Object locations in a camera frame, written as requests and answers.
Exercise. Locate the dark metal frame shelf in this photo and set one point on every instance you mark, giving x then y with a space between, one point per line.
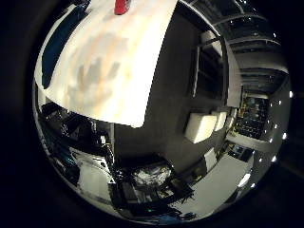
207 72

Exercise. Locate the red spray bottle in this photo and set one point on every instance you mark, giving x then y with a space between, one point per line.
121 7

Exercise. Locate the blue cloth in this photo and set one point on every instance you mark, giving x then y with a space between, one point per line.
56 47

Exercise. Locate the white cube box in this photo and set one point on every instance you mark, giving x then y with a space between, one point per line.
220 120
200 127

